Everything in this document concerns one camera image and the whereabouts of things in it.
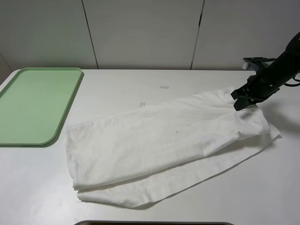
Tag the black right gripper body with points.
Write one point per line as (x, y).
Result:
(261, 86)

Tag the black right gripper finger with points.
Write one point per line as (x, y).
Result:
(242, 103)
(242, 92)

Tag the white short sleeve shirt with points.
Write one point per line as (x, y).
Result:
(145, 155)

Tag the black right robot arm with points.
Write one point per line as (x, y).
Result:
(288, 63)

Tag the green plastic tray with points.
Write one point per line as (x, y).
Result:
(34, 104)

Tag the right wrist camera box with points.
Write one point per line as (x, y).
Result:
(256, 63)

